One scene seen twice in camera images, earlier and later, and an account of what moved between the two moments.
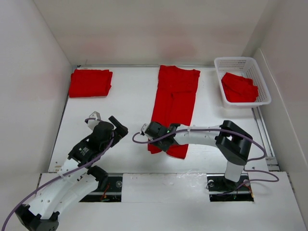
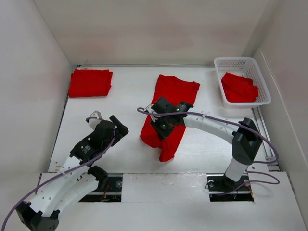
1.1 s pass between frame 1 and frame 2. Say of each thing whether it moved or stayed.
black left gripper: stayed
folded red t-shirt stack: stayed
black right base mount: stayed
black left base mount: stayed
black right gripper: moved
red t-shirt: moved
